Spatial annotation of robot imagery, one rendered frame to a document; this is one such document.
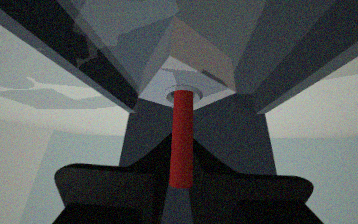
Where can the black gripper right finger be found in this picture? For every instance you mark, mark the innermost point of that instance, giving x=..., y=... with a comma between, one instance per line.
x=217, y=188

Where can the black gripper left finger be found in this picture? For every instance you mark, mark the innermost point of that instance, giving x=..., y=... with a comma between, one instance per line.
x=142, y=185

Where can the red peg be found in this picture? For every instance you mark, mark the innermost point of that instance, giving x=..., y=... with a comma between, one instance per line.
x=181, y=163

